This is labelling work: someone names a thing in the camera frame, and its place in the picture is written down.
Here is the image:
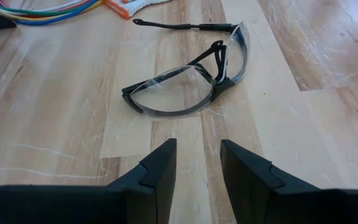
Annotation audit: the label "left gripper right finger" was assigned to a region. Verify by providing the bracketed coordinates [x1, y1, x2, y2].
[220, 139, 358, 224]

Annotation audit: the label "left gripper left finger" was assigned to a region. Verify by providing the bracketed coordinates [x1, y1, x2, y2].
[0, 138, 178, 224]

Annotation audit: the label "clear safety glasses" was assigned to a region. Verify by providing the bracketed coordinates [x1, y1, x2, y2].
[121, 17, 250, 119]

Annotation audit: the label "white work glove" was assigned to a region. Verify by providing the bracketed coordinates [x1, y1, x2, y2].
[106, 0, 173, 20]

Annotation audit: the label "coloured cable bundle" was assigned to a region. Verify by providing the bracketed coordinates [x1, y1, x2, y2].
[0, 0, 105, 26]

